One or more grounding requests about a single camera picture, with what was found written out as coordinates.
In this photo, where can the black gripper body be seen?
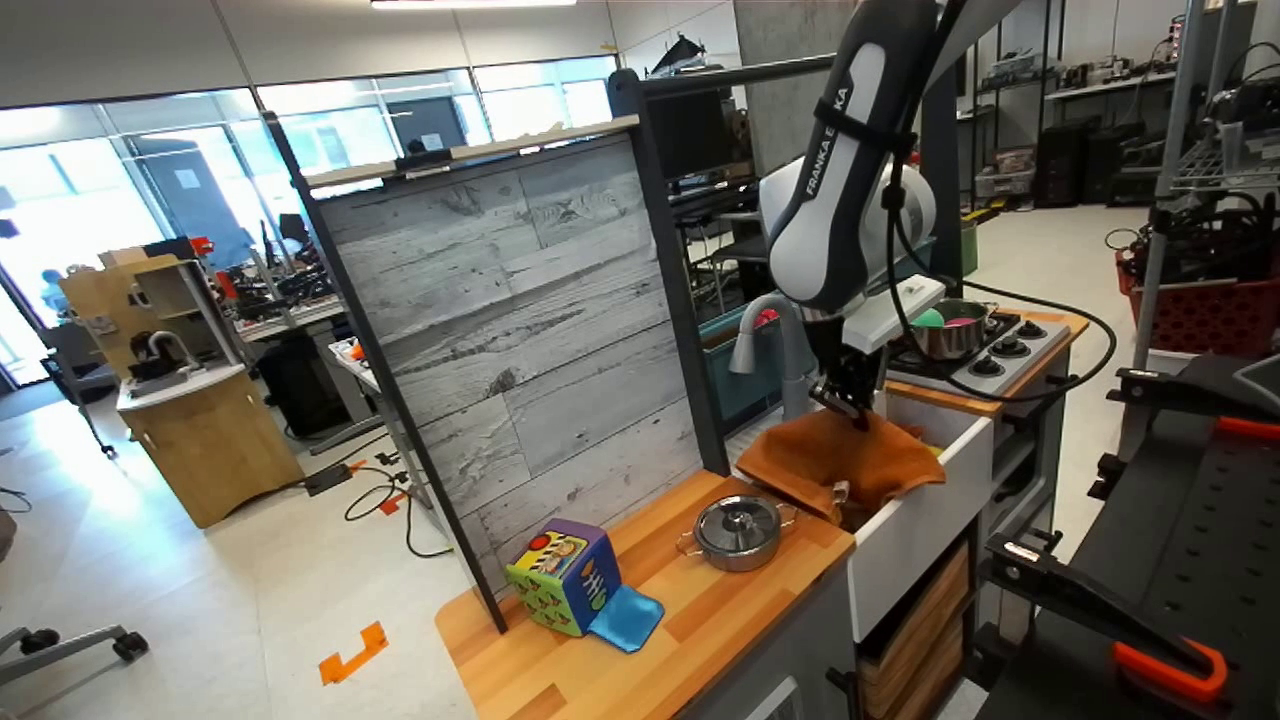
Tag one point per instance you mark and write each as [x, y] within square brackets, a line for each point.
[842, 352]

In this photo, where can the orange terry towel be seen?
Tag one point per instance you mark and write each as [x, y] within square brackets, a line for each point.
[833, 465]

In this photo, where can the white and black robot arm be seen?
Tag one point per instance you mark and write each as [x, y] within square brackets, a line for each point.
[833, 172]

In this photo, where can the small teal plastic bin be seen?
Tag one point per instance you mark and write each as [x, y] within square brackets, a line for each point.
[760, 375]

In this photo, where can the grey toy faucet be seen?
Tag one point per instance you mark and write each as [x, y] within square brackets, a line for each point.
[744, 327]

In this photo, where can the steel cooking pot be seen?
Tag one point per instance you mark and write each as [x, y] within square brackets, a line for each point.
[960, 342]

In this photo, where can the white sink basin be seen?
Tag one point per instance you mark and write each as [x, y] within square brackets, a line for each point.
[922, 525]

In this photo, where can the grey toy stove top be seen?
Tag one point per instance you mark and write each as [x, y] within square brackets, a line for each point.
[992, 378]

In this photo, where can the grey toy kitchen cabinet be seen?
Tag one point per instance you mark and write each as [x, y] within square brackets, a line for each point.
[786, 664]

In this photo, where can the colourful toy cube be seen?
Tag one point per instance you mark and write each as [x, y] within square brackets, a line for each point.
[567, 575]

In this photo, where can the grey wood-look back panel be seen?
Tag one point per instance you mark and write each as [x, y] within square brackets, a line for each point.
[507, 334]

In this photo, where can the red crate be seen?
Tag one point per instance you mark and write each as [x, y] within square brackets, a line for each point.
[1214, 315]

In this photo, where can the wooden play cabinet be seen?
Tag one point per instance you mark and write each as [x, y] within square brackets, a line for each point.
[203, 441]

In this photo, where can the black office chair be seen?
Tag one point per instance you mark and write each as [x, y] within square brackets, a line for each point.
[83, 366]

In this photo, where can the grey chair base with casters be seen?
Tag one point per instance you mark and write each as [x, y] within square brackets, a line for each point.
[65, 650]

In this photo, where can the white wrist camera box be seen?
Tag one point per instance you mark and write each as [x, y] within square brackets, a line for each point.
[897, 315]

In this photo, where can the black metal rod frame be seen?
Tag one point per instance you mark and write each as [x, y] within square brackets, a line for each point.
[683, 267]

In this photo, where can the orange floor bracket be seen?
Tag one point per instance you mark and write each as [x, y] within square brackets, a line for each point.
[349, 658]

